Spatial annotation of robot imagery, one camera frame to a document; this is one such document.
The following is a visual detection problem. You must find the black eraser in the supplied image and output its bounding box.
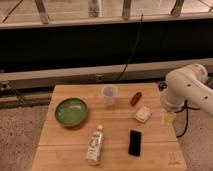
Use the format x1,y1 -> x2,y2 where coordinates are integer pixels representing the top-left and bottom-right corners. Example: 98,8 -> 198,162
128,130 -> 142,156

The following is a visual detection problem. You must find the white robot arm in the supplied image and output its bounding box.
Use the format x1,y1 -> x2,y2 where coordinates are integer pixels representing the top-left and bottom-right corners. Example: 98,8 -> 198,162
160,64 -> 213,124

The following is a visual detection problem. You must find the white small box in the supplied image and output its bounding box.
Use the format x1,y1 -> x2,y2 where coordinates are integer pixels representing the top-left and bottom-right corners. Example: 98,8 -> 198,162
135,106 -> 152,123

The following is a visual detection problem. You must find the brown oblong object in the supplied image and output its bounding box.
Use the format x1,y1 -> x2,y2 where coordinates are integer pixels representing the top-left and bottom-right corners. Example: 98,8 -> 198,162
130,92 -> 142,106

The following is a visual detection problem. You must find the clear plastic cup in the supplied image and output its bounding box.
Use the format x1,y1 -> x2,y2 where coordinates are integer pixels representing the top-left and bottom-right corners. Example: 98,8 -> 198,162
101,84 -> 118,106

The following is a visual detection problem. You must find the white plastic bottle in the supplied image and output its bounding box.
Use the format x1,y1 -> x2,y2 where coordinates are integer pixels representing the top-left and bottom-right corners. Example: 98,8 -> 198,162
86,125 -> 104,165

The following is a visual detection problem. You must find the green bowl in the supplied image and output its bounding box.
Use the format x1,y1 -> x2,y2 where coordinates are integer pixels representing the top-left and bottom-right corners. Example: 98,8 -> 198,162
55,98 -> 88,127

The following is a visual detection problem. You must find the black floor cable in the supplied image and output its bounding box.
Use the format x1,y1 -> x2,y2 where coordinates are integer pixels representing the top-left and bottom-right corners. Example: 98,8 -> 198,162
157,81 -> 201,139

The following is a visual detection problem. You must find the black hanging cable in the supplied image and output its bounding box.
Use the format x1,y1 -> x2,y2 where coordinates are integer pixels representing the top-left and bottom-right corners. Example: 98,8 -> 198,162
114,13 -> 145,82

